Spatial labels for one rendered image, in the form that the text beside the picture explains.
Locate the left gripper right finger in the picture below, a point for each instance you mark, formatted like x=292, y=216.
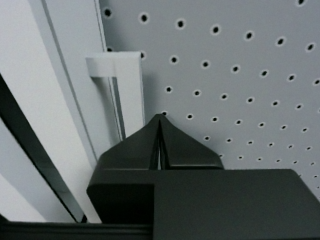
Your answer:
x=179, y=151

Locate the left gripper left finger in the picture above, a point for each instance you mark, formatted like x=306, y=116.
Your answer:
x=139, y=150

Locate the grey flat deck plate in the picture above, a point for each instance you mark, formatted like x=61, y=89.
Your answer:
x=242, y=77

